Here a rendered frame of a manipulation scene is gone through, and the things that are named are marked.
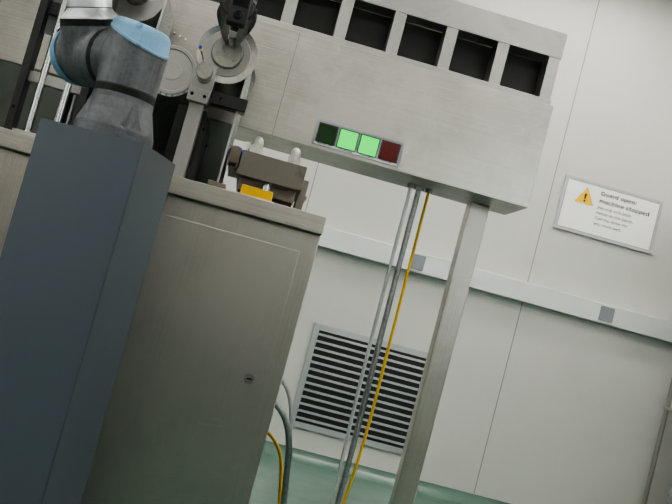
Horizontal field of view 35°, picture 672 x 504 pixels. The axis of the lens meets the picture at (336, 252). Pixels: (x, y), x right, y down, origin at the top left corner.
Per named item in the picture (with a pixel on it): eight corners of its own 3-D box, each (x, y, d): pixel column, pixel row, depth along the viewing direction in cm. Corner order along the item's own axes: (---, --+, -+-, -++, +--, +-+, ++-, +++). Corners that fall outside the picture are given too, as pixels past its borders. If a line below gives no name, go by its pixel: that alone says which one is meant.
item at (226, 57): (206, 57, 254) (220, 30, 255) (206, 59, 256) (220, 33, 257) (233, 72, 254) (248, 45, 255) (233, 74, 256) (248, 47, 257)
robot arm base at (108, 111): (135, 142, 188) (150, 89, 189) (58, 123, 191) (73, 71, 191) (160, 159, 203) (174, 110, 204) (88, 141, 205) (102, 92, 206)
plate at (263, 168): (236, 173, 252) (243, 148, 252) (236, 190, 292) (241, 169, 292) (301, 191, 253) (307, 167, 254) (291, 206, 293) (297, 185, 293)
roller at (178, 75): (140, 86, 254) (153, 39, 255) (148, 105, 280) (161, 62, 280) (188, 99, 255) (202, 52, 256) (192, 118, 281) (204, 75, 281)
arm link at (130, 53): (120, 82, 189) (140, 10, 190) (76, 78, 198) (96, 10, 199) (169, 104, 198) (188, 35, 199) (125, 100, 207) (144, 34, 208)
